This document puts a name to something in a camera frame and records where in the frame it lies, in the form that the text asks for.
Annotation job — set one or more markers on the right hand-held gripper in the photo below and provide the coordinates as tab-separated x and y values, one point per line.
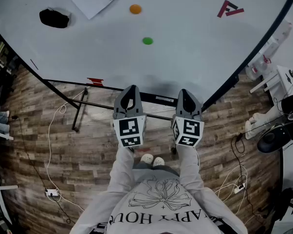
188	130

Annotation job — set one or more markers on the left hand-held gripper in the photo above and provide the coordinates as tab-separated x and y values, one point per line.
129	130

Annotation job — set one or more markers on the person's right forearm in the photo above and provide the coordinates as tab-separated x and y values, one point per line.
189	167

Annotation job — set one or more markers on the person's left forearm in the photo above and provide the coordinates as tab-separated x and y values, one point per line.
122	167

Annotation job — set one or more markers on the white magnetic whiteboard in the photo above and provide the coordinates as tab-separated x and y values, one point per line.
185	57

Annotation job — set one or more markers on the red striped label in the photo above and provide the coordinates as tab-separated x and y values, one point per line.
95	81

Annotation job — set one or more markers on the person's left white shoe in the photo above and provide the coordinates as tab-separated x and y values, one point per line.
147	158

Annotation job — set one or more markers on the person's white shoe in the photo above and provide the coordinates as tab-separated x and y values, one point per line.
147	158
158	161

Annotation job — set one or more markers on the person's right white shoe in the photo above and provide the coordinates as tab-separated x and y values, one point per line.
158	161

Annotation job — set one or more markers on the green round magnet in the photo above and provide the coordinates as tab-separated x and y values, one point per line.
147	41

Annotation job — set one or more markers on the person's dark trouser legs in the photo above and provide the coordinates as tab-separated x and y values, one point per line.
166	169

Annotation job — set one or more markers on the clear plastic container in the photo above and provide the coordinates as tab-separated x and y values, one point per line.
252	72
262	63

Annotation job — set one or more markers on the orange round magnet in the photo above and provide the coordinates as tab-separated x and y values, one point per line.
135	9

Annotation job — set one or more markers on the white power strip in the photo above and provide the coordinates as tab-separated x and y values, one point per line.
239	188
51	192

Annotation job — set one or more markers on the red logo sticker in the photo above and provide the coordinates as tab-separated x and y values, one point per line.
230	11

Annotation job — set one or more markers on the small black gadget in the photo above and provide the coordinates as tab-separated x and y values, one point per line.
292	73

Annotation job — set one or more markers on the person's white printed sweatshirt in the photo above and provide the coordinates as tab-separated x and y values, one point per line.
161	218

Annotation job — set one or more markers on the white desk frame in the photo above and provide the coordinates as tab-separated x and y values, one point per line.
0	187

